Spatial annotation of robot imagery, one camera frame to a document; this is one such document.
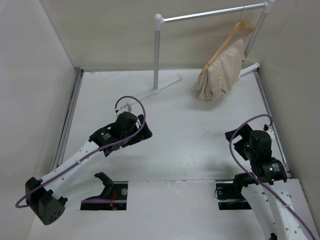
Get beige trousers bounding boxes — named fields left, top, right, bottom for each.
left=194, top=39, right=246, bottom=101

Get wooden clothes hanger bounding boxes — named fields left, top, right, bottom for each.
left=200, top=20, right=256, bottom=76

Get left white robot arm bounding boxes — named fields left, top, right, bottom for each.
left=25, top=111, right=152, bottom=226

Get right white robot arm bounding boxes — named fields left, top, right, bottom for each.
left=225, top=123, right=316, bottom=240

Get white and silver clothes rack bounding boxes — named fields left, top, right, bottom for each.
left=136, top=0, right=275, bottom=101

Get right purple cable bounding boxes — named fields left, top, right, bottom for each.
left=229, top=114, right=320, bottom=240

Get purple cable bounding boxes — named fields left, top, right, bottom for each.
left=14, top=96, right=147, bottom=209
left=229, top=114, right=320, bottom=240

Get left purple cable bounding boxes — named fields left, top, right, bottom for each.
left=14, top=96, right=147, bottom=209

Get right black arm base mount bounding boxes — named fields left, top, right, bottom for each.
left=214, top=181, right=252, bottom=211

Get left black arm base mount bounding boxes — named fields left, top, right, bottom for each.
left=80, top=172, right=129, bottom=211

